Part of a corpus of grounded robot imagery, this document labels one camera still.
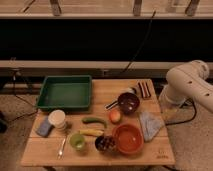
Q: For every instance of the blue grey towel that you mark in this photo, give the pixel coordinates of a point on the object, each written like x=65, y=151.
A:
x=150, y=125

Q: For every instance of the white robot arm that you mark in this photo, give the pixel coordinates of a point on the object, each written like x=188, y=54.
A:
x=187, y=81

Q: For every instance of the dark purple bowl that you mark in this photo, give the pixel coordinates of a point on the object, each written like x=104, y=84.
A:
x=128, y=103

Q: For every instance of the red bowl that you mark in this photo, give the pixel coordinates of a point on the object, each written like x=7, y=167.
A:
x=128, y=139

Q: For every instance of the small dark bowl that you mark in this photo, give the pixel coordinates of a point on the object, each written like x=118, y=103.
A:
x=105, y=144

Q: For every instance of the orange peach fruit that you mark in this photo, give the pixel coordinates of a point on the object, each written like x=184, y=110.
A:
x=115, y=116

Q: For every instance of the brown striped block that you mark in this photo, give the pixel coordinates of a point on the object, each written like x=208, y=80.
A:
x=144, y=90

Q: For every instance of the green cucumber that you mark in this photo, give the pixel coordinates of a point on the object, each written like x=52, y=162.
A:
x=88, y=120

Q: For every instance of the wooden folding table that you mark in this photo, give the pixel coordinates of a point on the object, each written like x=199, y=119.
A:
x=43, y=152

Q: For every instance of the green plastic tray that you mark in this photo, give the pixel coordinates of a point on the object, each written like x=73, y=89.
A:
x=69, y=93

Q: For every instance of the yellow banana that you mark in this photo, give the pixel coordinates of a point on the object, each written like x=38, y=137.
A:
x=91, y=132

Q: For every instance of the white cup stack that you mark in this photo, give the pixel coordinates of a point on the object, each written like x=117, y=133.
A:
x=58, y=119

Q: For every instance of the green cup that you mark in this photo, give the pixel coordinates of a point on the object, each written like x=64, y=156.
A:
x=77, y=141

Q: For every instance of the blue sponge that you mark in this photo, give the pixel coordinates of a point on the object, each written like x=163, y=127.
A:
x=44, y=128

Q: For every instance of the metal spoon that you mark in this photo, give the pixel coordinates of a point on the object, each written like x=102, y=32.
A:
x=60, y=152

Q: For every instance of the black handled utensil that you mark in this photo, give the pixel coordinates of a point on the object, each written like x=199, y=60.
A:
x=127, y=90

